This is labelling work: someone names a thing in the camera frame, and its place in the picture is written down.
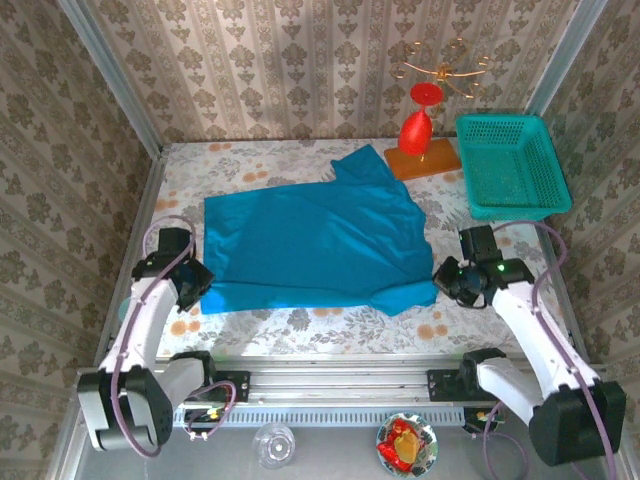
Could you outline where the floral table cover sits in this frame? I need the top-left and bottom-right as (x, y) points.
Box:
(117, 139), (574, 357)

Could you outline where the yellow toy food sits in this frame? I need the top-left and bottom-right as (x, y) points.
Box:
(392, 432), (420, 462)

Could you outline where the blue t-shirt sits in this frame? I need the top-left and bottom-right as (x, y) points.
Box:
(201, 144), (440, 317)

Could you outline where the red toy pepper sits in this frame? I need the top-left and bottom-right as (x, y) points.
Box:
(377, 418), (429, 472)

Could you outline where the grey metal shelf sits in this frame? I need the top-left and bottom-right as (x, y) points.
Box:
(47, 392), (634, 480)

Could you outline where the aluminium frame post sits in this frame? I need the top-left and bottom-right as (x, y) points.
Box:
(528, 0), (610, 115)
(57, 0), (164, 157)

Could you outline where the red wine glass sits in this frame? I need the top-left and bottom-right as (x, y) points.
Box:
(398, 82), (445, 156)

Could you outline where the grey slotted cable duct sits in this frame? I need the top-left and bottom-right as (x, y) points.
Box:
(169, 405), (464, 426)

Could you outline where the patterned plate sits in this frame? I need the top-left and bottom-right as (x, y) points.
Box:
(375, 412), (439, 479)

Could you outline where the gold wire rack orange base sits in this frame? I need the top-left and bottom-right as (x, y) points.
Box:
(383, 37), (496, 181)

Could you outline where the aluminium mounting rail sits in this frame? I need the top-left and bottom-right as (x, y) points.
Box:
(74, 357), (614, 401)

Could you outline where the clear drinking glass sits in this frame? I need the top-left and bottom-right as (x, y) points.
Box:
(252, 422), (296, 470)

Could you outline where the teal plastic basket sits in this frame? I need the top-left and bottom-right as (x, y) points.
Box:
(454, 113), (573, 223)

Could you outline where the small black electronics board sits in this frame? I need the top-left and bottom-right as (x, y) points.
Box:
(462, 407), (507, 434)
(182, 407), (224, 436)

